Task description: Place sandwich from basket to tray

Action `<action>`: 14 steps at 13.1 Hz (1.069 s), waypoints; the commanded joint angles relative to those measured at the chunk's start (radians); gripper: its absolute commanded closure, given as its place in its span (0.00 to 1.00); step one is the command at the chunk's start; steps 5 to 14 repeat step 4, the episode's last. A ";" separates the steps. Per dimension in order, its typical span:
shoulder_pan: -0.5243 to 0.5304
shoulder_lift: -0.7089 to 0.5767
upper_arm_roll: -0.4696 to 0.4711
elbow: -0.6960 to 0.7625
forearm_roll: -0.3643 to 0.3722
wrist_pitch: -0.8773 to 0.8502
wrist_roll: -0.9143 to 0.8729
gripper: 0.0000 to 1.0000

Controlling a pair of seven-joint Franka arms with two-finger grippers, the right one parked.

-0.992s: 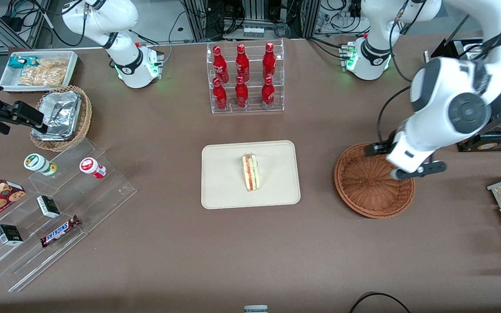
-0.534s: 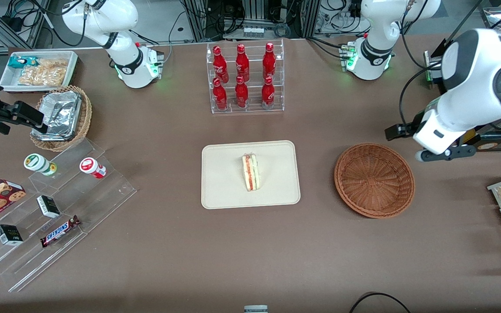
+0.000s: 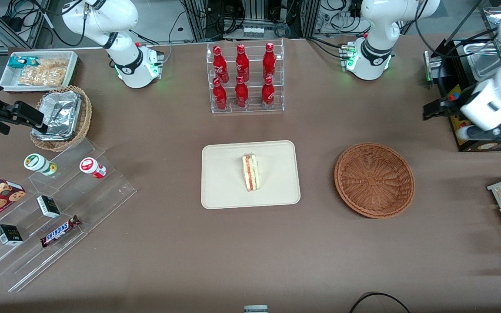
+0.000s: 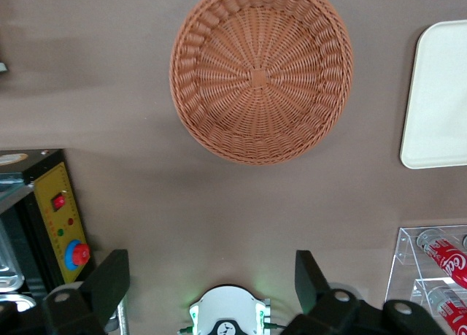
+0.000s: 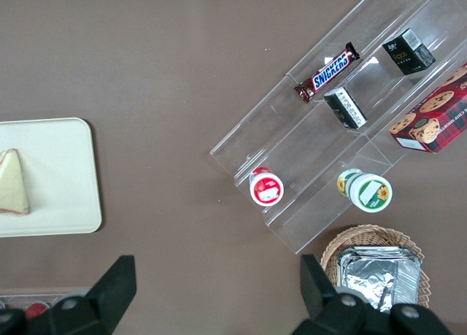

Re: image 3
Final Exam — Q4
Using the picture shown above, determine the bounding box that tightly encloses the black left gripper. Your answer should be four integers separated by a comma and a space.
422, 98, 464, 121

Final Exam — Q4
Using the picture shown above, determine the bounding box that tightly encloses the triangle sandwich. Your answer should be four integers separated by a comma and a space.
242, 153, 260, 192

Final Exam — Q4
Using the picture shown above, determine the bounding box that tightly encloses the light wicker basket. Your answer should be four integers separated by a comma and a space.
30, 85, 93, 152

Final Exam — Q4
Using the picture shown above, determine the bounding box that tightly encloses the brown round wicker basket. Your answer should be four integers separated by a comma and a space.
334, 143, 416, 219

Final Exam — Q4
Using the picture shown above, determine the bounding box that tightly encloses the beige plastic tray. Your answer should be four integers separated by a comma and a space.
201, 140, 301, 210

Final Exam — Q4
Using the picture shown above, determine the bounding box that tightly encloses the aluminium foil container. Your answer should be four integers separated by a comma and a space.
32, 90, 82, 140

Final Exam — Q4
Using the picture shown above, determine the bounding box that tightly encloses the white rectangular bin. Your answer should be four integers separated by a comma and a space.
0, 50, 79, 93

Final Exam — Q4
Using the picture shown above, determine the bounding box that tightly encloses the clear bag of chips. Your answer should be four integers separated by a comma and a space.
18, 59, 69, 87

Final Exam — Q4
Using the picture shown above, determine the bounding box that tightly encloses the black appliance box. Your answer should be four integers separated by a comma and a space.
424, 37, 501, 153

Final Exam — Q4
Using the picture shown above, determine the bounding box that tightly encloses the green lid white bottle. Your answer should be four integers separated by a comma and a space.
23, 153, 57, 176

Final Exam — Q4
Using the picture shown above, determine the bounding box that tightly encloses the teal snack packet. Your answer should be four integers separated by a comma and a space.
8, 56, 39, 69

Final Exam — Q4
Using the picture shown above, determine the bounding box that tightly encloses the steel pan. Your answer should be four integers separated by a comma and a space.
466, 41, 501, 81

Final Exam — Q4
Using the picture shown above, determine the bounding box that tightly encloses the red lid white bottle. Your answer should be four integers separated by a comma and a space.
80, 157, 107, 179

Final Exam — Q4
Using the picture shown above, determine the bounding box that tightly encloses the small black carton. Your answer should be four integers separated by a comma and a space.
0, 224, 24, 246
37, 195, 61, 219

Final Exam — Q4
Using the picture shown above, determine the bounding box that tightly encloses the clear acrylic stepped stand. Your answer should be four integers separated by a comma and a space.
0, 137, 137, 293

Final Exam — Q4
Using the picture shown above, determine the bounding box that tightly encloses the Snickers chocolate bar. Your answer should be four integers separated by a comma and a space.
40, 215, 81, 248

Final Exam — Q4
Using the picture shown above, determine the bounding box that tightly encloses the red soda bottle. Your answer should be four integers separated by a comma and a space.
235, 75, 249, 109
262, 42, 277, 81
213, 46, 229, 84
261, 76, 275, 109
213, 77, 228, 111
235, 43, 250, 83

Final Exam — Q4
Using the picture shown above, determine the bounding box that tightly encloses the clear acrylic bottle rack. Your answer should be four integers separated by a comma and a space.
206, 39, 285, 114

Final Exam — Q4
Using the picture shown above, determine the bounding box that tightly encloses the black cable loop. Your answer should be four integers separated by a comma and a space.
349, 292, 411, 313

